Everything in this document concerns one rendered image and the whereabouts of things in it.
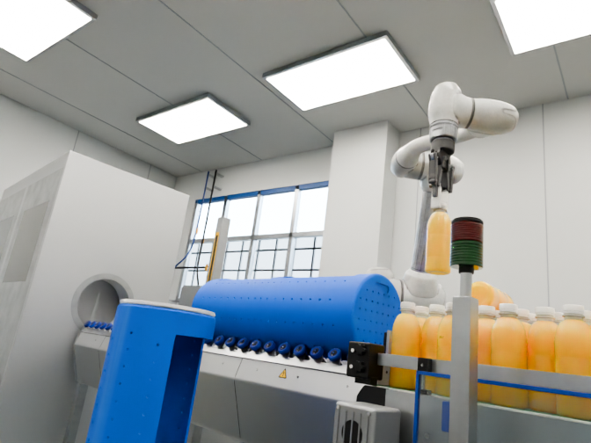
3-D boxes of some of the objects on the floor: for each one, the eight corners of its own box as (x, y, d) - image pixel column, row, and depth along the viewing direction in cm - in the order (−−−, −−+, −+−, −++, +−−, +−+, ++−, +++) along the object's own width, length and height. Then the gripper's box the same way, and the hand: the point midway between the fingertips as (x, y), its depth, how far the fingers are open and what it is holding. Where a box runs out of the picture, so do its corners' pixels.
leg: (57, 502, 250) (86, 382, 267) (61, 505, 246) (90, 384, 263) (46, 503, 246) (76, 382, 263) (49, 506, 242) (80, 383, 259)
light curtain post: (171, 525, 239) (225, 220, 286) (177, 529, 235) (230, 219, 282) (161, 526, 235) (217, 217, 282) (166, 531, 231) (222, 215, 278)
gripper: (444, 154, 156) (441, 219, 149) (419, 134, 145) (414, 204, 139) (465, 149, 150) (463, 217, 144) (441, 128, 140) (436, 200, 133)
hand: (440, 200), depth 142 cm, fingers closed on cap, 4 cm apart
